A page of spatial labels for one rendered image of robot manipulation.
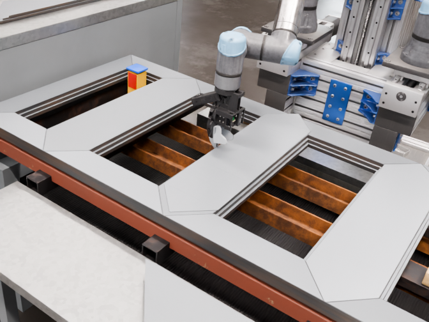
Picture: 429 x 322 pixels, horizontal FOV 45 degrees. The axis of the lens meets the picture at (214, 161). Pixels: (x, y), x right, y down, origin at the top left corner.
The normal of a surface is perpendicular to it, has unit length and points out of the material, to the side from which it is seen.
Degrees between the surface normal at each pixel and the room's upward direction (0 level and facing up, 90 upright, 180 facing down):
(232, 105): 90
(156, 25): 90
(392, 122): 90
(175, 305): 0
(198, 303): 0
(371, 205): 0
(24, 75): 90
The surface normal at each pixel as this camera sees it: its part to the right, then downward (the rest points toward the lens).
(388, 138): -0.53, 0.41
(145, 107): 0.10, -0.84
